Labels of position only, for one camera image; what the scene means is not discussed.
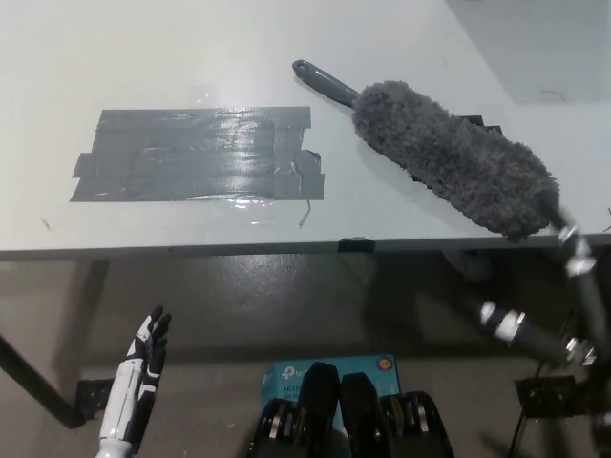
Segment black tape patch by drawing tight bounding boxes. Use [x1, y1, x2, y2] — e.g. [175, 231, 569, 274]
[411, 113, 503, 183]

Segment grey duct tape patch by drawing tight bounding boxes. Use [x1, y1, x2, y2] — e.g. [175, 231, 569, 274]
[69, 105, 327, 203]

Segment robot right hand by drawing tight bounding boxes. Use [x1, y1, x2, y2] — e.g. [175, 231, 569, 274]
[475, 190, 611, 371]

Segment black robot torso blocks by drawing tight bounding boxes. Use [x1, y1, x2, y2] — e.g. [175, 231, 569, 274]
[245, 361, 454, 458]

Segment black floor plate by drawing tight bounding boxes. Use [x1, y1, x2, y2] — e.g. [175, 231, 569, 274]
[74, 378, 118, 422]
[514, 375, 592, 419]

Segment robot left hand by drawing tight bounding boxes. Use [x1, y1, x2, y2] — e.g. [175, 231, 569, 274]
[97, 304, 173, 443]

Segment small black tape strip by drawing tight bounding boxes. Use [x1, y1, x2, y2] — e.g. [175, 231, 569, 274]
[337, 236, 377, 254]

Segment teal router box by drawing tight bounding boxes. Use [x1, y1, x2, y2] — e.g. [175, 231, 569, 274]
[260, 353, 401, 430]

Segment grey fluffy duster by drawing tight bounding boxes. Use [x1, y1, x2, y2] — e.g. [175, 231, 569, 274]
[291, 59, 560, 243]

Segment black table leg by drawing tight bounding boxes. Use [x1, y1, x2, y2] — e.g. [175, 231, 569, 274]
[0, 328, 88, 429]

